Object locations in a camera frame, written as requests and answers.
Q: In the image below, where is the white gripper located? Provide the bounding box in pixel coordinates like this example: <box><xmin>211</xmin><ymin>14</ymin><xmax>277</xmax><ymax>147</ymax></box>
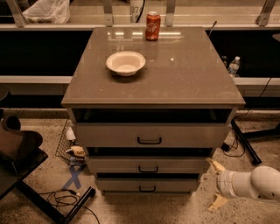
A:
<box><xmin>206</xmin><ymin>157</ymin><xmax>247</xmax><ymax>211</ymax></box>

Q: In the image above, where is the grey drawer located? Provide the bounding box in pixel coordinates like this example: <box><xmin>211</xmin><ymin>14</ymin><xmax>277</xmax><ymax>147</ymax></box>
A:
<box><xmin>96</xmin><ymin>178</ymin><xmax>200</xmax><ymax>193</ymax></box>
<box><xmin>75</xmin><ymin>122</ymin><xmax>231</xmax><ymax>148</ymax></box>
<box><xmin>86</xmin><ymin>157</ymin><xmax>210</xmax><ymax>174</ymax></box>

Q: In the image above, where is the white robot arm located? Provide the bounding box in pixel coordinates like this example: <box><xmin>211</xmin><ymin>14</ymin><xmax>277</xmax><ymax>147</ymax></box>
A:
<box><xmin>206</xmin><ymin>158</ymin><xmax>280</xmax><ymax>211</ymax></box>

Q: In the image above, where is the grey drawer cabinet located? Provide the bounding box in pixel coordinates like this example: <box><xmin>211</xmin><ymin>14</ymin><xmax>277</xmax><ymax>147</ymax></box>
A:
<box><xmin>62</xmin><ymin>27</ymin><xmax>245</xmax><ymax>183</ymax></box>

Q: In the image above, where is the black table leg right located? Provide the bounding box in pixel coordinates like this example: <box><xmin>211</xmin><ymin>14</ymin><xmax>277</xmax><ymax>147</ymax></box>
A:
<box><xmin>231</xmin><ymin>120</ymin><xmax>262</xmax><ymax>165</ymax></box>

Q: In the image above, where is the black table leg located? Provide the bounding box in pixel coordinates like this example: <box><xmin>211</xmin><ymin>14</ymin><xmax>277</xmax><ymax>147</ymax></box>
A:
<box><xmin>231</xmin><ymin>120</ymin><xmax>262</xmax><ymax>165</ymax></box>
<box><xmin>16</xmin><ymin>181</ymin><xmax>95</xmax><ymax>224</ymax></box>

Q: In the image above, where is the clear plastic water bottle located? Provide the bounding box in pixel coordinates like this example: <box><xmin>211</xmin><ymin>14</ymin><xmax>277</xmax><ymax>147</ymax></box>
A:
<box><xmin>227</xmin><ymin>56</ymin><xmax>240</xmax><ymax>77</ymax></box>

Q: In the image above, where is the blue tape cross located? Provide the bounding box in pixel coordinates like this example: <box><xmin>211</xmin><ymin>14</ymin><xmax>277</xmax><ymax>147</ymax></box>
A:
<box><xmin>62</xmin><ymin>165</ymin><xmax>85</xmax><ymax>190</ymax></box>

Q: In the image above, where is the white paper bowl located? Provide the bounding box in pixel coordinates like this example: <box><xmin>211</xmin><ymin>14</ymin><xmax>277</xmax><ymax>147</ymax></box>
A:
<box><xmin>106</xmin><ymin>51</ymin><xmax>146</xmax><ymax>77</ymax></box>

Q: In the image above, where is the orange soda can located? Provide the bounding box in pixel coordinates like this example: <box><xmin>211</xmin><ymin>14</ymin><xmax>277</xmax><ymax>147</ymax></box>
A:
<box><xmin>145</xmin><ymin>11</ymin><xmax>161</xmax><ymax>41</ymax></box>

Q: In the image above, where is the black table leg left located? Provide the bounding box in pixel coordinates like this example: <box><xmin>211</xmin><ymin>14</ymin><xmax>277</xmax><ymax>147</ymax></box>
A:
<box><xmin>16</xmin><ymin>181</ymin><xmax>95</xmax><ymax>224</ymax></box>

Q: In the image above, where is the dark brown chair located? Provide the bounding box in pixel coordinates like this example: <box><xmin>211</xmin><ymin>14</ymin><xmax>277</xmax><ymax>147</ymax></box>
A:
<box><xmin>0</xmin><ymin>115</ymin><xmax>43</xmax><ymax>164</ymax></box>

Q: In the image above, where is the white plastic bag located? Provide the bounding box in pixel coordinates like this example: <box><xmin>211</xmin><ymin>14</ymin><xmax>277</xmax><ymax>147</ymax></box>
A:
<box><xmin>23</xmin><ymin>0</ymin><xmax>70</xmax><ymax>24</ymax></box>

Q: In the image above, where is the black floor cable right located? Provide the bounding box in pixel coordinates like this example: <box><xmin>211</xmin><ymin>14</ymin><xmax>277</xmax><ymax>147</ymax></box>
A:
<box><xmin>220</xmin><ymin>138</ymin><xmax>247</xmax><ymax>158</ymax></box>

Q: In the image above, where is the black floor cable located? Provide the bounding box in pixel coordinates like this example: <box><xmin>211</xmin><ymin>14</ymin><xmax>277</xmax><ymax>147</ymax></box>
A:
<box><xmin>220</xmin><ymin>138</ymin><xmax>247</xmax><ymax>158</ymax></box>
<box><xmin>38</xmin><ymin>189</ymin><xmax>101</xmax><ymax>224</ymax></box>

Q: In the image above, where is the wire mesh basket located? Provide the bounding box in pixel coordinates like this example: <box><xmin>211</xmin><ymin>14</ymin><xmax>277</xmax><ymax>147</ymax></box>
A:
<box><xmin>55</xmin><ymin>120</ymin><xmax>71</xmax><ymax>165</ymax></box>

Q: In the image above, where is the black floor cable left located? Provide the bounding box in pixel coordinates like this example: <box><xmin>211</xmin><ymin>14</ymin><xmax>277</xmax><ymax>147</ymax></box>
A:
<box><xmin>38</xmin><ymin>189</ymin><xmax>101</xmax><ymax>224</ymax></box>

